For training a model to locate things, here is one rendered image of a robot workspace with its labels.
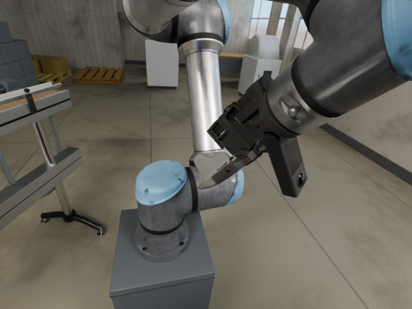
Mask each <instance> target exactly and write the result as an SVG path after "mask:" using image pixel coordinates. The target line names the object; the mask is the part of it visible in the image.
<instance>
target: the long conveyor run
mask: <svg viewBox="0 0 412 309"><path fill-rule="evenodd" d="M60 87H62V83H58V84H55V85H52V83H51V82H47V83H43V84H40V85H36V86H31V87H28V88H24V89H21V90H16V91H12V92H9V93H7V92H6V90H4V89H3V88H4V85H0V89H1V90H0V137H1V136H3V135H6V134H8V133H10V132H13V131H15V130H17V129H20V128H22V127H24V126H27V125H29V124H31V123H34V122H36V121H38V120H41V119H43V118H45V117H47V116H50V115H52V114H54V113H57V112H59V111H62V110H64V109H66V108H68V107H71V106H72V101H71V96H70V93H69V90H64V91H62V90H54V89H56V88H60Z"/></svg>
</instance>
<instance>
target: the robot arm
mask: <svg viewBox="0 0 412 309"><path fill-rule="evenodd" d="M266 1H273V2H280V3H285V4H292V5H295V6H296V7H297V8H298V9H299V11H300V13H301V16H302V18H303V20H304V22H305V25H306V27H307V29H308V32H309V33H310V34H311V36H312V38H313V42H312V43H311V44H310V45H309V46H308V47H307V48H306V49H305V50H304V51H303V52H302V53H301V54H300V55H299V56H298V57H297V58H296V59H295V60H294V61H293V62H292V63H291V64H290V65H289V66H288V67H287V68H285V69H284V70H283V71H282V72H281V73H280V74H279V75H278V76H277V77H276V78H275V79H274V80H273V79H272V78H271V76H270V75H269V74H268V73H265V74H264V75H263V76H262V77H261V78H259V79H258V80H256V81H255V82H254V83H253V84H252V85H251V86H250V87H249V88H248V89H247V90H246V93H245V94H244V95H243V96H242V97H241V98H240V99H239V100H238V101H237V102H233V103H232V104H230V105H228V106H227V107H226V108H225V109H224V112H223V102H222V95H221V81H220V74H219V60H218V55H219V54H220V53H221V52H222V50H223V45H225V44H226V42H227V40H228V38H229V35H230V30H229V28H230V27H231V13H230V10H229V6H228V4H227V2H226V0H122V4H123V12H124V15H125V17H126V19H127V21H128V22H129V24H130V25H131V26H132V27H133V28H134V29H135V30H136V31H137V32H139V33H140V34H141V35H143V36H145V37H147V38H149V39H151V40H155V41H158V42H163V43H170V44H177V48H178V54H179V55H180V56H181V57H182V58H184V59H185V66H186V78H187V85H188V97H189V109H190V115H191V127H192V134H193V146H194V153H193V154H192V156H191V157H190V158H189V167H184V165H183V164H181V163H179V162H177V161H174V162H172V160H163V161H157V162H154V163H152V164H149V165H148V166H146V167H145V168H144V169H143V170H142V171H140V173H139V174H138V176H137V179H136V182H135V187H136V190H135V197H136V199H137V207H138V213H139V223H138V225H137V228H136V230H135V235H134V241H135V247H136V250H137V252H138V253H139V254H140V255H141V257H143V258H144V259H146V260H148V261H151V262H168V261H171V260H173V259H175V258H177V257H179V255H181V254H182V253H183V252H184V250H185V249H186V247H187V246H188V243H189V226H188V223H187V222H186V219H185V214H188V213H193V212H199V211H202V210H208V209H211V208H216V207H225V206H226V205H229V204H233V203H235V202H236V201H238V199H239V198H240V197H241V195H242V192H243V187H244V175H243V170H241V168H242V167H244V166H247V165H248V164H250V163H252V162H253V161H255V160H257V158H259V157H260V156H261V155H262V154H263V153H268V154H269V157H270V160H271V163H272V166H273V169H274V171H275V175H276V177H277V180H278V183H279V186H280V188H281V192H282V194H283V195H285V196H289V197H298V195H299V193H300V192H301V190H302V188H303V186H304V185H305V183H306V182H307V180H308V177H307V173H306V170H305V166H304V163H303V159H302V154H301V152H300V147H299V143H298V140H297V136H299V135H301V134H303V133H308V132H310V131H312V130H314V129H316V128H318V127H320V126H322V125H324V124H326V123H328V122H330V121H332V120H333V119H335V118H337V117H339V116H341V115H343V114H345V113H347V112H349V111H351V110H353V109H355V108H357V107H359V106H361V105H362V104H364V103H366V102H368V101H371V100H372V99H374V98H376V97H378V96H380V95H382V94H384V93H386V92H388V91H390V90H393V89H394V88H396V87H398V86H400V85H402V84H404V83H406V82H408V81H412V0H266ZM228 107H229V108H228ZM227 108H228V109H227ZM226 109H227V110H226ZM233 155H234V156H235V157H236V158H234V159H233Z"/></svg>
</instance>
